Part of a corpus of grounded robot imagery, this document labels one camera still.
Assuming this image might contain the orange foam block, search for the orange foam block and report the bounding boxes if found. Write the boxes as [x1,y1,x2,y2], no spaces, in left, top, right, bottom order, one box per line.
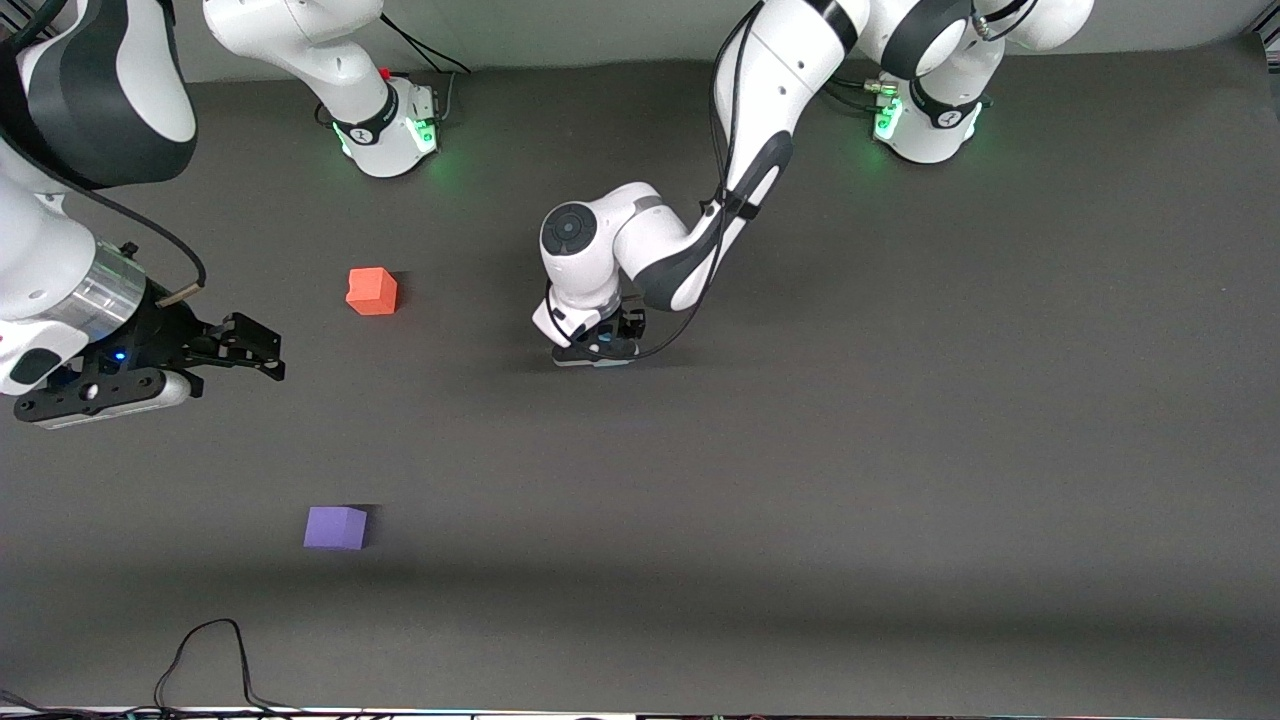
[345,267,399,317]

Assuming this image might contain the thin black looped cable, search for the thin black looped cable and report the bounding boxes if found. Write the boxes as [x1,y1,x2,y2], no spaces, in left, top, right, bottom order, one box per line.
[0,618,361,720]

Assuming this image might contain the purple foam block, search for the purple foam block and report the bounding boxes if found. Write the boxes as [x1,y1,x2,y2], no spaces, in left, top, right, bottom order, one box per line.
[303,505,369,552]

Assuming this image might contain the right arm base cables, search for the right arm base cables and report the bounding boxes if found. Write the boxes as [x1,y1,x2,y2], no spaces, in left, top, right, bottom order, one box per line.
[315,10,473,129]

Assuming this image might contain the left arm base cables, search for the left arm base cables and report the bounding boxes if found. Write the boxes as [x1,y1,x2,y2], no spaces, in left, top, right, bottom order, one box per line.
[828,72,896,113]

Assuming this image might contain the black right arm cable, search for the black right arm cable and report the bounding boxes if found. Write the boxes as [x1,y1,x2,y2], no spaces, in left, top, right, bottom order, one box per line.
[0,0,209,306]

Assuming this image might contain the dark grey table mat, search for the dark grey table mat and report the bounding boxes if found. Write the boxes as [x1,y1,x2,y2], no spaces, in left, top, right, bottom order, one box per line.
[0,45,1280,716]

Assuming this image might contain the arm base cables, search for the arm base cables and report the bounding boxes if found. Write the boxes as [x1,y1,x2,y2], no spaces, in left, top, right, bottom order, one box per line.
[315,10,473,129]
[828,72,896,113]

